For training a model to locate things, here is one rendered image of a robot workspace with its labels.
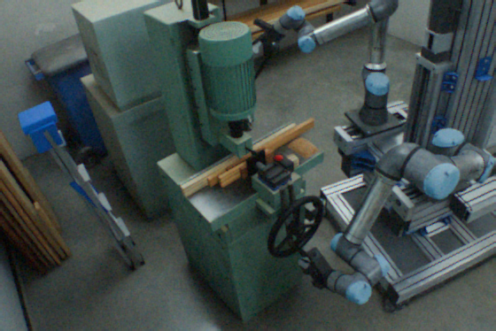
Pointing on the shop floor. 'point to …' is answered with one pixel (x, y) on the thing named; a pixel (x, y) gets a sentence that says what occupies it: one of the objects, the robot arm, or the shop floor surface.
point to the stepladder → (75, 174)
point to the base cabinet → (237, 261)
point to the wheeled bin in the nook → (71, 95)
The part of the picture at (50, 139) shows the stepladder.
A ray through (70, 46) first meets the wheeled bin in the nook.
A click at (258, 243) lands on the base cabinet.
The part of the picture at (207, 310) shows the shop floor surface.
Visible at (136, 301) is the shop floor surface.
